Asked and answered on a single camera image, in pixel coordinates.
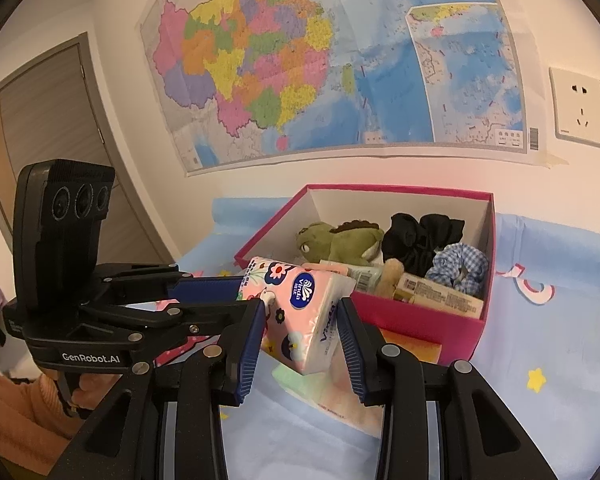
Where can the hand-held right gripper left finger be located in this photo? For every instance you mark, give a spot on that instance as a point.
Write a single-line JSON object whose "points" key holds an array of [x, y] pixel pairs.
{"points": [[245, 355]]}

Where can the cartoon printed blue bed sheet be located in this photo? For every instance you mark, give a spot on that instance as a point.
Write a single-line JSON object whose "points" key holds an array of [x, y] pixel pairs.
{"points": [[555, 385]]}

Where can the person's left forearm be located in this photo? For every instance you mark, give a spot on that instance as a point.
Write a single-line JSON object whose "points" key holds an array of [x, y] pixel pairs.
{"points": [[20, 420]]}

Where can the grey door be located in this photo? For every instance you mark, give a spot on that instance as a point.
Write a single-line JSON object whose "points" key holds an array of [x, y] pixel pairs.
{"points": [[45, 125]]}

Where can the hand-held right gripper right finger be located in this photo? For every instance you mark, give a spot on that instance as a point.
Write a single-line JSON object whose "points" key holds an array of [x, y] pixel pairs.
{"points": [[355, 355]]}

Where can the green plush dinosaur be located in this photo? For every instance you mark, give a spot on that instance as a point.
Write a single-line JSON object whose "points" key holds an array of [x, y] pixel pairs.
{"points": [[345, 245]]}

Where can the pink floral tissue pack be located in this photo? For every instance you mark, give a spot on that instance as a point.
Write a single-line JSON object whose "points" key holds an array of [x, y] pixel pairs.
{"points": [[300, 320]]}

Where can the black scrunchie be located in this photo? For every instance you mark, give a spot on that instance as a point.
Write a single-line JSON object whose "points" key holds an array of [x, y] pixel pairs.
{"points": [[447, 230], [407, 245]]}

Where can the pastel rainbow tissue pack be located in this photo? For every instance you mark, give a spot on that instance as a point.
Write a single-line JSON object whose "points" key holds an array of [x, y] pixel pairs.
{"points": [[330, 390]]}

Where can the pink cardboard box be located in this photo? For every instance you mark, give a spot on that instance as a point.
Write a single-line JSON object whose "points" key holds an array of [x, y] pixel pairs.
{"points": [[420, 330]]}

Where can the colourful wall map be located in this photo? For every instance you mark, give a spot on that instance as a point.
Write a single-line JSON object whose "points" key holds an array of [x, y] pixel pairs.
{"points": [[280, 60]]}

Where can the blue gingham scrunchie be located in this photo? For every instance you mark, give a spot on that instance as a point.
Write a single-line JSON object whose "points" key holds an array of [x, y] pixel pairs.
{"points": [[450, 260]]}

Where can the yellow carton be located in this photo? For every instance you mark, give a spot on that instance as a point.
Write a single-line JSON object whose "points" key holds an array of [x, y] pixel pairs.
{"points": [[440, 295]]}

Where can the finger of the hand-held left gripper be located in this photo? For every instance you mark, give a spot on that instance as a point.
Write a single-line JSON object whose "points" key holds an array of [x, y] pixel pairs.
{"points": [[205, 289], [180, 316]]}

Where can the white wall socket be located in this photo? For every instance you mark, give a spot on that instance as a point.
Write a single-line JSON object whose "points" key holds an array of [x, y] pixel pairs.
{"points": [[577, 110]]}

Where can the pink packet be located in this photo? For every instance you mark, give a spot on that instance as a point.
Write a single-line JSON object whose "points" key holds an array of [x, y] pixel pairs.
{"points": [[330, 266]]}

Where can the white cosmetic tube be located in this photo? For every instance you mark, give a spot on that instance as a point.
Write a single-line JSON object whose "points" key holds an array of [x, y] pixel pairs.
{"points": [[367, 277]]}

